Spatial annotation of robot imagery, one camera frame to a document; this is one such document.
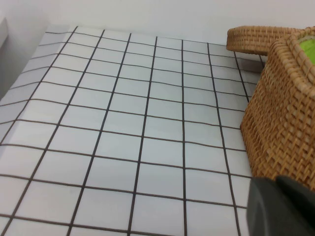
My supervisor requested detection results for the white black-grid tablecloth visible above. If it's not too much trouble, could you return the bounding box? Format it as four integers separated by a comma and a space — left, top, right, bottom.
0, 26, 267, 236

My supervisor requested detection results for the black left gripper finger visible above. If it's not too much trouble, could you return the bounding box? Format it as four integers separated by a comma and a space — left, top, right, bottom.
247, 175, 315, 236

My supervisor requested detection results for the green fabric basket liner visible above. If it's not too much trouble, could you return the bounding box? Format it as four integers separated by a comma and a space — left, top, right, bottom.
297, 34, 315, 66

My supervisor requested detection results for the woven rattan basket lid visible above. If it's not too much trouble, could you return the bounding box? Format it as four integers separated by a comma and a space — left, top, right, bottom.
226, 25, 306, 57

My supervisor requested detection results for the woven rattan basket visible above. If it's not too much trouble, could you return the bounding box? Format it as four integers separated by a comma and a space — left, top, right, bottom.
240, 26, 315, 193

